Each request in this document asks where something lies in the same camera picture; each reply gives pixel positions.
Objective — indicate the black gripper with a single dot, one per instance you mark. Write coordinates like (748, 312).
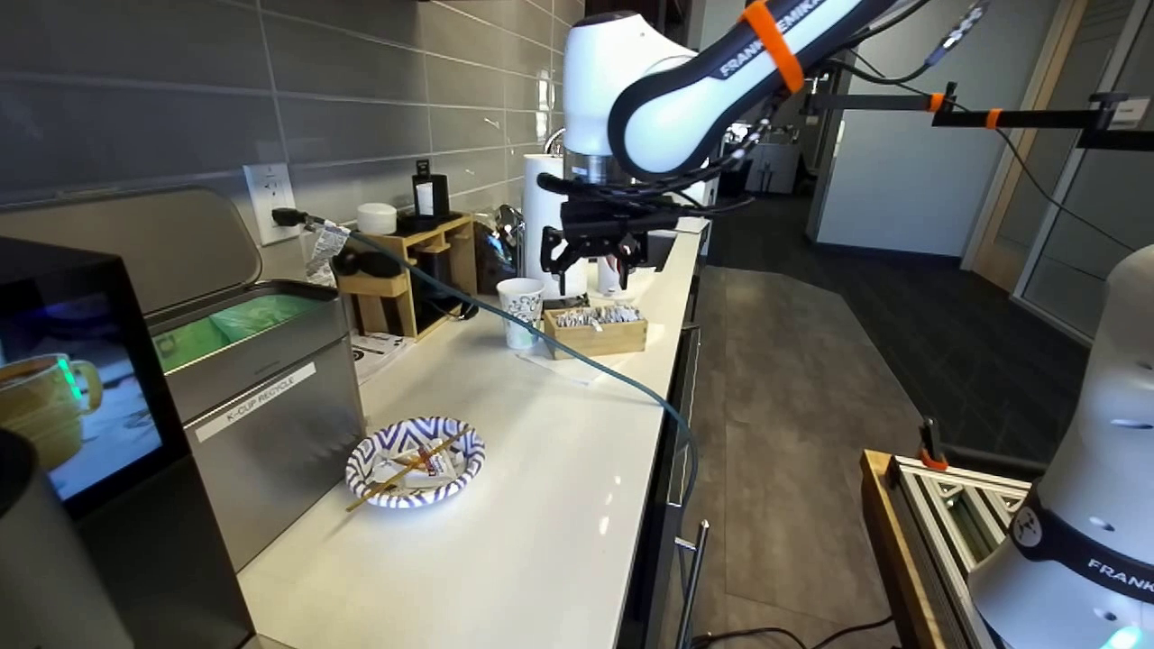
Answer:
(600, 211)

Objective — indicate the white patterned coffee cup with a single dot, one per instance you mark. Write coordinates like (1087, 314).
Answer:
(522, 314)

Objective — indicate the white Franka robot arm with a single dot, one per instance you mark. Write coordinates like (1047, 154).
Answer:
(654, 111)

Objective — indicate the black coffee machine with screen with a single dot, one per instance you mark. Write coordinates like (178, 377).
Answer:
(109, 480)

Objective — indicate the wooden box of sugar packets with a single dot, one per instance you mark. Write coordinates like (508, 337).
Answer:
(597, 325)

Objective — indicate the wooden countertop organizer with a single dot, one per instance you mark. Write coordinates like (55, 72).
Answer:
(419, 271)

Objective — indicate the dark glass bottle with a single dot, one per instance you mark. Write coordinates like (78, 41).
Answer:
(429, 194)

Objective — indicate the small white jar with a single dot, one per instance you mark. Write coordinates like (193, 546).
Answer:
(376, 219)

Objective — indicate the paper leaflets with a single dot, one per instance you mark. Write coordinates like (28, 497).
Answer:
(379, 351)

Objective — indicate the blue white patterned plate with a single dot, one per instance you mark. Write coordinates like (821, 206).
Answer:
(416, 462)

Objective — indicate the wooden stir sticks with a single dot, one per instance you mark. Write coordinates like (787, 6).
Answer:
(410, 468)

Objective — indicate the stainless steel countertop appliance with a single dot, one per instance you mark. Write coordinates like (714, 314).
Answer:
(264, 385)

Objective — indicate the white wall outlet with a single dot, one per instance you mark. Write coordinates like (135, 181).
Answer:
(268, 194)

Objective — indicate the aluminium frame robot cart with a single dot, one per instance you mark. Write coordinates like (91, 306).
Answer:
(941, 529)

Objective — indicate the black camera boom rod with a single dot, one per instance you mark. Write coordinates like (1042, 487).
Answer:
(1020, 118)

